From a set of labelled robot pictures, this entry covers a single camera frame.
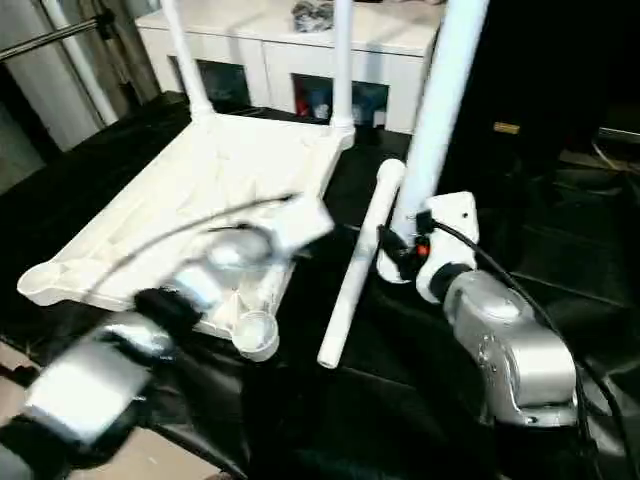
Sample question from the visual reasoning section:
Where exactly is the white plastic table leg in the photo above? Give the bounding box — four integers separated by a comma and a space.
376, 0, 491, 287
158, 0, 214, 121
328, 0, 357, 137
317, 158, 408, 372

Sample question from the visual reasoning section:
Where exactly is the white plastic table top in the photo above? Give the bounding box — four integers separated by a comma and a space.
17, 108, 357, 363

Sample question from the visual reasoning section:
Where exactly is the black plastic mat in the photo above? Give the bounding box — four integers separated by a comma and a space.
0, 90, 640, 480

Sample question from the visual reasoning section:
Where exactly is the black tall cabinet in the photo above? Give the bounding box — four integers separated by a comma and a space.
432, 0, 640, 151

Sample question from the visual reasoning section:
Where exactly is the black flat device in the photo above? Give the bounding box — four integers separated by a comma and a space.
596, 126, 640, 147

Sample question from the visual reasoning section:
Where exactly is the grey bundle on cabinet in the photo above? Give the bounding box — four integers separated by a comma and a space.
291, 0, 336, 33

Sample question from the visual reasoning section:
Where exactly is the white cabinet with glass doors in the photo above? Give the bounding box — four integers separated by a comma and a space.
135, 0, 443, 133

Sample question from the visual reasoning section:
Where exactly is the grey curtain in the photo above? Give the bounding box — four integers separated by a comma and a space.
60, 0, 161, 116

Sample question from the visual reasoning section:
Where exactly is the grey metal pole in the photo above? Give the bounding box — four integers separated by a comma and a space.
0, 10, 116, 63

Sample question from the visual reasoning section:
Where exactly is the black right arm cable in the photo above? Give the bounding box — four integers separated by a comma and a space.
428, 222, 637, 480

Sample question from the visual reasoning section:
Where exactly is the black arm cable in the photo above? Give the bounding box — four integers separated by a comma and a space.
428, 222, 637, 480
85, 196, 301, 301

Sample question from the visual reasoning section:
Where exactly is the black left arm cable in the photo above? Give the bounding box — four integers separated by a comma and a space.
85, 196, 301, 301

